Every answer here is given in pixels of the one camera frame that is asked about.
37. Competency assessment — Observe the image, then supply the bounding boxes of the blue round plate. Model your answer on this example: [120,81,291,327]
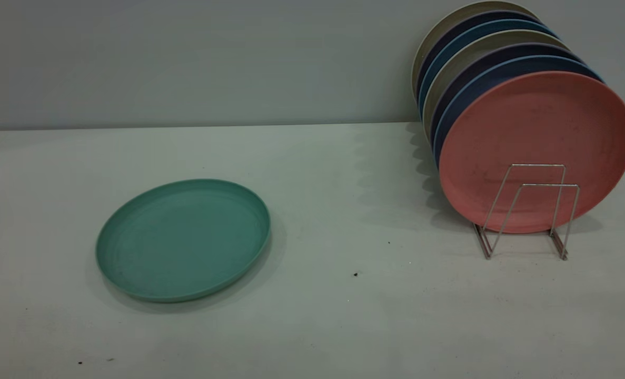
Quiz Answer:
[419,19,558,114]
[432,55,605,169]

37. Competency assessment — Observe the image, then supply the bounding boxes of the green round plate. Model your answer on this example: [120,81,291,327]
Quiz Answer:
[95,178,272,303]

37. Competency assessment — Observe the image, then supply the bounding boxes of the metal wire plate rack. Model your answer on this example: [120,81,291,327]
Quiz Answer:
[473,163,580,261]

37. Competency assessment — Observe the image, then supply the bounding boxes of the beige round plate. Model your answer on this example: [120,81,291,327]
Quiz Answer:
[411,0,539,98]
[423,29,568,137]

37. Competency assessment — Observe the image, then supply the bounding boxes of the dark purple round plate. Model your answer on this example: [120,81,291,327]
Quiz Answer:
[429,43,587,143]
[415,9,542,101]

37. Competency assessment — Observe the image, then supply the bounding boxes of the pink round plate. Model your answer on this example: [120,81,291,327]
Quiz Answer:
[439,71,625,234]

